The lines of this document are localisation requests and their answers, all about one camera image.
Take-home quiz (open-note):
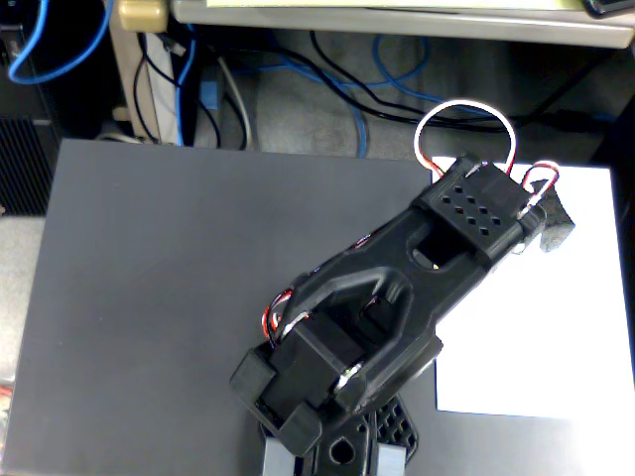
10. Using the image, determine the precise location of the red white black servo cable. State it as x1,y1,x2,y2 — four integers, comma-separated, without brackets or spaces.
262,290,309,346

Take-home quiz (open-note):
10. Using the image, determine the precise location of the white paper sheet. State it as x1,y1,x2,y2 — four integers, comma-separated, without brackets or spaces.
430,156,635,421

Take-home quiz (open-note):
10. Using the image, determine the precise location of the short red white servo cable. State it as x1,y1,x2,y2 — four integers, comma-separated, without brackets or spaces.
518,160,561,219

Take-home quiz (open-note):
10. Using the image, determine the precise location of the straight blue cable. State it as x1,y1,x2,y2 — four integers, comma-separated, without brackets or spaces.
174,27,198,148

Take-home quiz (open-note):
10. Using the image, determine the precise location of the beige cable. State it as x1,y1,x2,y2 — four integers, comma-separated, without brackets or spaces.
217,57,254,150

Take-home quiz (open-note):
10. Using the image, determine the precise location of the beige plastic box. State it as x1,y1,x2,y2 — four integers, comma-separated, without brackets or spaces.
117,0,168,32

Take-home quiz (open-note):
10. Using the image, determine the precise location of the thin black cable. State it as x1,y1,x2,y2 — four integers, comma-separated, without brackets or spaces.
133,32,175,145

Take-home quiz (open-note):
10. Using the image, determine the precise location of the beige desk leg panel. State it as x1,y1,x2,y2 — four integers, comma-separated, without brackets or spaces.
108,0,183,146

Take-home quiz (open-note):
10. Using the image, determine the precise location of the long red white servo cable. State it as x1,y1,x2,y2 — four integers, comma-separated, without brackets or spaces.
414,98,517,176

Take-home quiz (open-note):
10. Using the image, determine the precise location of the black foam cube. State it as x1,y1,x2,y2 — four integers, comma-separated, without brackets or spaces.
535,186,576,254

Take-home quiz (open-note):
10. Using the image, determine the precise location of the black desk item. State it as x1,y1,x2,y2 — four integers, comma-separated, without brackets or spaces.
580,0,635,20

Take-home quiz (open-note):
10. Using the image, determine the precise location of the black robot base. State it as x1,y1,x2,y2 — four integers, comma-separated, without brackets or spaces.
257,391,423,476

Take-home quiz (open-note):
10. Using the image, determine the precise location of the black floor cable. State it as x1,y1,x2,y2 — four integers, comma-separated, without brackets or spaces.
287,29,621,135

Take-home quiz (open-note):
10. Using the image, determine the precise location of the blue floor cable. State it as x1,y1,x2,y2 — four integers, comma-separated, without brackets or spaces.
232,34,502,160

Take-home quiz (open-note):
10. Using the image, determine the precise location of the black computer tower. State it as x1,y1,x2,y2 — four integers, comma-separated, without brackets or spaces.
0,24,61,217

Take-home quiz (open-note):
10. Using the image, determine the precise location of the looped blue cable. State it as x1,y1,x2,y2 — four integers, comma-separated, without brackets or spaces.
7,0,113,85

